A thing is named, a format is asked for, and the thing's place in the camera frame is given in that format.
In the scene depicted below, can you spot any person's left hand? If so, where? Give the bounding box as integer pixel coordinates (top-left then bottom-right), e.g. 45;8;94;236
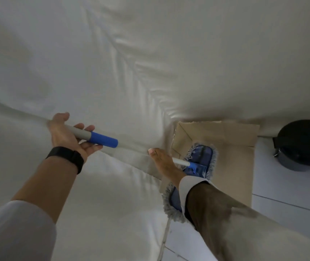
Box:
46;112;104;164

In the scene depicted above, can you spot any person's right hand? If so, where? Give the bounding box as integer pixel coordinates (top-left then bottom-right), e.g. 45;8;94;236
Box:
148;148;187;186

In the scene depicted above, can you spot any blue mop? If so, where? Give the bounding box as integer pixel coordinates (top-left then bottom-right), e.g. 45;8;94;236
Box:
63;124;218;224

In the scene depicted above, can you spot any person's left forearm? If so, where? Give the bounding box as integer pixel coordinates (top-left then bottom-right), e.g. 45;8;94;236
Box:
0;157;78;261

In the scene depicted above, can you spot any person's right forearm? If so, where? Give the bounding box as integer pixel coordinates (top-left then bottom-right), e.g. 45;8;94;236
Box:
179;175;310;261

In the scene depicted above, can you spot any black wristband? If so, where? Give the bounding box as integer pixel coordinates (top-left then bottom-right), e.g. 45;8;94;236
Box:
45;146;85;175

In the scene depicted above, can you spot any brown cardboard sheet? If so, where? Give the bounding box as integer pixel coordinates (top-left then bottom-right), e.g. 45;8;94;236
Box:
159;121;261;208

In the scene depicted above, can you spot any white bed sheet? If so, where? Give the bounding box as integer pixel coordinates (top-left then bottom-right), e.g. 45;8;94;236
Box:
0;0;310;261

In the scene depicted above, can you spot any black trash bin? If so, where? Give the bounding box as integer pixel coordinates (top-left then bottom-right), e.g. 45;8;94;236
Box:
272;119;310;176

